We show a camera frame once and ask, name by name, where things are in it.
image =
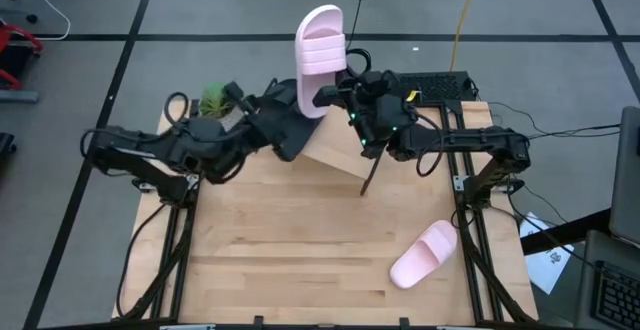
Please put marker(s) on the grey base plate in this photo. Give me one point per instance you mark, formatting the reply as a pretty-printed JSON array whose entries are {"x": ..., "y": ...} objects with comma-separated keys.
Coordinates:
[{"x": 17, "y": 96}]

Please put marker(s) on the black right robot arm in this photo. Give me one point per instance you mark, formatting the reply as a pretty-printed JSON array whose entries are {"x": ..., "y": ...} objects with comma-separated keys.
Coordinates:
[{"x": 475, "y": 140}]

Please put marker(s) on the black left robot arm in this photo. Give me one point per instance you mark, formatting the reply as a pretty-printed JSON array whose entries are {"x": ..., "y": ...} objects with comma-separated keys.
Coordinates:
[{"x": 130, "y": 170}]

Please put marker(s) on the black object at floor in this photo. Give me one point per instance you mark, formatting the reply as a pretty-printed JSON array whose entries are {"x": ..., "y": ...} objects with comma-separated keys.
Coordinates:
[{"x": 5, "y": 147}]

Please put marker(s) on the pink slide sandal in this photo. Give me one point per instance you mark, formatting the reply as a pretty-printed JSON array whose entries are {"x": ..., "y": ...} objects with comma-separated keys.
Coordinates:
[
  {"x": 425, "y": 255},
  {"x": 320, "y": 55}
]

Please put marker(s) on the grey laptop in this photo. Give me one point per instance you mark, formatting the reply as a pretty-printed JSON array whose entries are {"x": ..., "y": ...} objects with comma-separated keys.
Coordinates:
[{"x": 627, "y": 180}]

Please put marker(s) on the small black bracket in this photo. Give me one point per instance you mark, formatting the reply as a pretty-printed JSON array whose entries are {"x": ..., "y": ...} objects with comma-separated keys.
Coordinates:
[
  {"x": 404, "y": 322},
  {"x": 258, "y": 321}
]

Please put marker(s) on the grey desk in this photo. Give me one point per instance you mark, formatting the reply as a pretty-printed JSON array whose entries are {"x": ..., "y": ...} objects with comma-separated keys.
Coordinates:
[{"x": 600, "y": 245}]

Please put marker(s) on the red and black cart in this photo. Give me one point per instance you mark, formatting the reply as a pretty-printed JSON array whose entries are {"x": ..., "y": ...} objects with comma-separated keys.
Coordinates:
[{"x": 22, "y": 34}]

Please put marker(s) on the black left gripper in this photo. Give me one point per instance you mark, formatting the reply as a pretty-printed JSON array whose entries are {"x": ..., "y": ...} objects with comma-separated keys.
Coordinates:
[{"x": 262, "y": 122}]

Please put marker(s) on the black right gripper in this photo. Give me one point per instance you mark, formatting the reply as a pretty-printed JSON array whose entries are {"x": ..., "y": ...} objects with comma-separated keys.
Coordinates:
[{"x": 380, "y": 110}]

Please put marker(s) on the black caster wheel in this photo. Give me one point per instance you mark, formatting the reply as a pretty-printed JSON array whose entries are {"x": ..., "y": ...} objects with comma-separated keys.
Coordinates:
[{"x": 32, "y": 19}]

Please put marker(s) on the black aluminium table frame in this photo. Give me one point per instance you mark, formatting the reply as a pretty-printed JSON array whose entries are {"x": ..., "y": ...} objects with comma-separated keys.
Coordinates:
[{"x": 177, "y": 295}]

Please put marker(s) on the black desk bar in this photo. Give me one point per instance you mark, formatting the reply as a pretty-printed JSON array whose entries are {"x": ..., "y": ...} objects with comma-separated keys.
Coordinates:
[{"x": 565, "y": 231}]

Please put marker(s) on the wooden shelf with black frame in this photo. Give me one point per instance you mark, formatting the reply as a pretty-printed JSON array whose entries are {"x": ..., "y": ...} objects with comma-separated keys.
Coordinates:
[{"x": 340, "y": 145}]

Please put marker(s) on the green plant in patterned pot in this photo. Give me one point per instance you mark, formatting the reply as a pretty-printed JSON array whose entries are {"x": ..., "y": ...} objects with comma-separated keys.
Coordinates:
[{"x": 214, "y": 101}]

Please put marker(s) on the black keyboard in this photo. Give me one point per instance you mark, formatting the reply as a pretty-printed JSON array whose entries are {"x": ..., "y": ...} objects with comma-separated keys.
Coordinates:
[{"x": 620, "y": 300}]

